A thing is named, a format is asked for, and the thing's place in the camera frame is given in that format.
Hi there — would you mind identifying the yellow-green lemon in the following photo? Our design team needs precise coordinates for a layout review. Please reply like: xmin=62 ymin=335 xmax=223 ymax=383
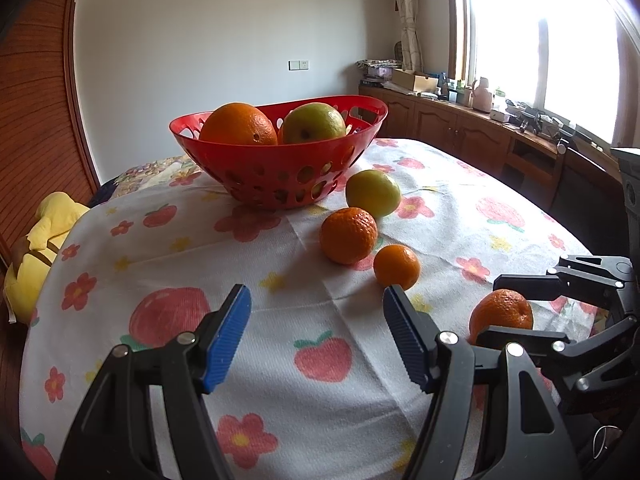
xmin=345 ymin=169 xmax=402 ymax=219
xmin=282 ymin=102 xmax=347 ymax=144

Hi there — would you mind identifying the floral bed blanket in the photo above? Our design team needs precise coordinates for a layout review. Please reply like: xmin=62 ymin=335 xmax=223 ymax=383
xmin=95 ymin=152 xmax=202 ymax=206

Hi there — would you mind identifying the white kettle on counter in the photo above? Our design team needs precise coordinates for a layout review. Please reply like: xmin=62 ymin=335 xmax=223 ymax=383
xmin=471 ymin=76 xmax=494 ymax=113

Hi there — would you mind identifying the yellow plush toy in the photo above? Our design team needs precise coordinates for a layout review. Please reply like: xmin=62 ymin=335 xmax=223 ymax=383
xmin=4 ymin=191 xmax=91 ymax=322

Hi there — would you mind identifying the brown wooden cabinet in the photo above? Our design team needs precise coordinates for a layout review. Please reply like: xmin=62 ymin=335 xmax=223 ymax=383
xmin=358 ymin=85 xmax=621 ymax=241

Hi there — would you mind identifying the black mini tripod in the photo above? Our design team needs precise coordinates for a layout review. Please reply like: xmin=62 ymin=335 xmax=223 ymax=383
xmin=555 ymin=125 xmax=593 ymax=155
xmin=517 ymin=109 xmax=548 ymax=135

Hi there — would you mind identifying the stack of folded fabrics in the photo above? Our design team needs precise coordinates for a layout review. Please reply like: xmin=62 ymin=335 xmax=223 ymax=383
xmin=356 ymin=58 xmax=403 ymax=84

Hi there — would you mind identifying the brown louvered wooden wardrobe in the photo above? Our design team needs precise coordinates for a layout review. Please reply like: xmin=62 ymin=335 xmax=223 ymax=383
xmin=0 ymin=0 xmax=101 ymax=271

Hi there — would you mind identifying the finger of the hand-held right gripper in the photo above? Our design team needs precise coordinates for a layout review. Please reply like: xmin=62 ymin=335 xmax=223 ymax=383
xmin=470 ymin=314 xmax=640 ymax=415
xmin=492 ymin=256 xmax=637 ymax=321

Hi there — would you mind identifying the wooden framed window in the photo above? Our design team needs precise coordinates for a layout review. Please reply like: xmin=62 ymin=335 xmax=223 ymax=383
xmin=452 ymin=0 xmax=640 ymax=146

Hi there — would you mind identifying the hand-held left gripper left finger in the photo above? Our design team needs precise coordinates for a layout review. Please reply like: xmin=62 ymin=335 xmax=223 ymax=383
xmin=55 ymin=284 xmax=252 ymax=480

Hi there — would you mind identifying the red perforated plastic basket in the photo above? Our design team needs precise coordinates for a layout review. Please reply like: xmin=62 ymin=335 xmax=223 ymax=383
xmin=169 ymin=95 xmax=389 ymax=211

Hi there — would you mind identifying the strawberry print white tablecloth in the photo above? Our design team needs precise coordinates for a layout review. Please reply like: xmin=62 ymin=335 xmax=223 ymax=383
xmin=19 ymin=137 xmax=601 ymax=480

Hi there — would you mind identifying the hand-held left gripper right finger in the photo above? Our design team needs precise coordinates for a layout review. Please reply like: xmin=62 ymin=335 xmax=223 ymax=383
xmin=382 ymin=284 xmax=583 ymax=480

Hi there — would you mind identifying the cardboard box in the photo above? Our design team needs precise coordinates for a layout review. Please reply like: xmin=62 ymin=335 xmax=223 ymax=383
xmin=391 ymin=68 xmax=440 ymax=95

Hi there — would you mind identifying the patterned white curtain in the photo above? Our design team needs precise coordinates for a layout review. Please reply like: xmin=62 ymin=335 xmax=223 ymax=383
xmin=387 ymin=0 xmax=424 ymax=73

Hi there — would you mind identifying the small tangerine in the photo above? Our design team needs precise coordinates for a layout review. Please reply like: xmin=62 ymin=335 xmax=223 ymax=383
xmin=373 ymin=244 xmax=421 ymax=291
xmin=469 ymin=288 xmax=535 ymax=338
xmin=320 ymin=207 xmax=379 ymax=266

